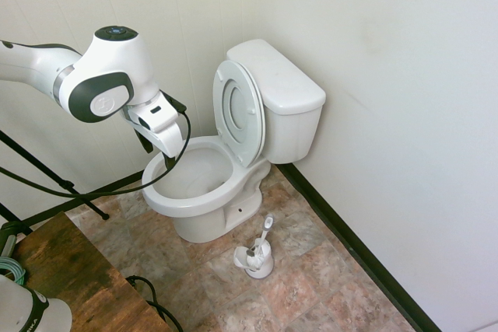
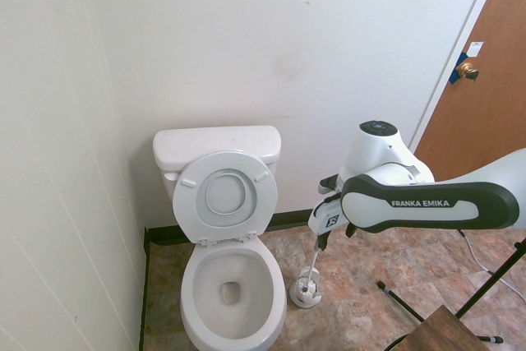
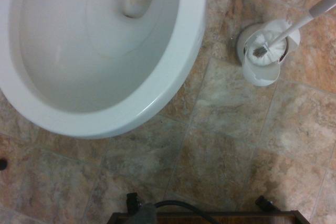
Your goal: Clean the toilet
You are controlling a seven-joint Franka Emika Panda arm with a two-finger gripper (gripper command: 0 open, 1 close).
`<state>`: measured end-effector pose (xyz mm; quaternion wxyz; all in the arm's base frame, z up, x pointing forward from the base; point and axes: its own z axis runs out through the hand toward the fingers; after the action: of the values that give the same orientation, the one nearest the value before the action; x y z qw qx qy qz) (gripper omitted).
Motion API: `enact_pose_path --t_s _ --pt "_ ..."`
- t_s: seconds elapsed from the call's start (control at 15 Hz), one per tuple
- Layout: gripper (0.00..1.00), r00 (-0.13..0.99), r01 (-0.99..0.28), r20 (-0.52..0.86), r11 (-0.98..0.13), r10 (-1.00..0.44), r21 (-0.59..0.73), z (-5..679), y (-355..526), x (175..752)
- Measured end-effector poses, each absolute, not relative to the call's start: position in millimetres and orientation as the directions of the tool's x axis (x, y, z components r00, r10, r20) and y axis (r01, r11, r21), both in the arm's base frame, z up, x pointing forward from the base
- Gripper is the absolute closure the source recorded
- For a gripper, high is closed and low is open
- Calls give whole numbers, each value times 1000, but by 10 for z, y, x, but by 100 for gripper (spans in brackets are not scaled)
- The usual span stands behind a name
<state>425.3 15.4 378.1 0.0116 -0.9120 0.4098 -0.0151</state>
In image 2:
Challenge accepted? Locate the grey floor cable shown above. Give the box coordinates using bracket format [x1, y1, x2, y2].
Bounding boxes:
[459, 228, 526, 305]

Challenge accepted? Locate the white toilet brush holder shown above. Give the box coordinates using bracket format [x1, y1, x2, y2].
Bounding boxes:
[287, 266, 324, 309]

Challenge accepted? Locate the white tank lid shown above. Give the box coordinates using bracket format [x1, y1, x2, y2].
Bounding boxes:
[152, 125, 284, 166]

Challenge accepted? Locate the blue tape strip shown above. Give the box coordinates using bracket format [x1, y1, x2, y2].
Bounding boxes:
[448, 51, 472, 85]

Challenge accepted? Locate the brass door knob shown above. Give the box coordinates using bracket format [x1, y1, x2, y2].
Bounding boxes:
[457, 62, 481, 82]

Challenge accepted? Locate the white toilet bowl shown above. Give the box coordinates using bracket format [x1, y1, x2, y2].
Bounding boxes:
[179, 235, 288, 351]

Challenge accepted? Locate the white toilet lid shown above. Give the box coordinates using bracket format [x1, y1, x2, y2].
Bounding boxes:
[196, 163, 259, 227]

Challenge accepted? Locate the black tripod stand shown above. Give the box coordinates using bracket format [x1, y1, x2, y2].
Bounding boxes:
[376, 238, 526, 346]

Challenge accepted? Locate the dark wooden table top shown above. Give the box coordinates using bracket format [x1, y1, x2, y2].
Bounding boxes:
[399, 304, 491, 351]

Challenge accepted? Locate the white toilet brush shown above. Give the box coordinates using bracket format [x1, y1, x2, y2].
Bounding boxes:
[301, 239, 325, 293]

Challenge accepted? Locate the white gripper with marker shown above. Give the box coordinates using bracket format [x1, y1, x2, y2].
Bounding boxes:
[308, 194, 344, 252]

